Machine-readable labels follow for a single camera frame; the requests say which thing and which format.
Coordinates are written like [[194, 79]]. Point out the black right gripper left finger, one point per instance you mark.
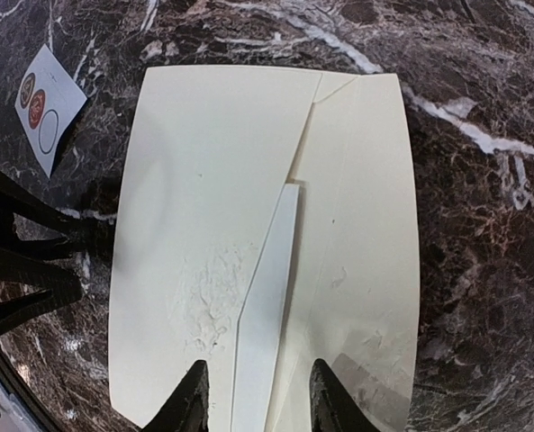
[[186, 409]]

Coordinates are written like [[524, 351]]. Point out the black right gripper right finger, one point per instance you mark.
[[332, 408]]

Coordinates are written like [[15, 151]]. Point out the printed paper letter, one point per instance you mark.
[[260, 323]]

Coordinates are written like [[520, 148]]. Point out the cream paper envelope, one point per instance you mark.
[[267, 219]]

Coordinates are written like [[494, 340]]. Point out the white sticker sheet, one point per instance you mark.
[[47, 101]]

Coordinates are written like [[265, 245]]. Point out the black front rail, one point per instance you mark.
[[19, 409]]

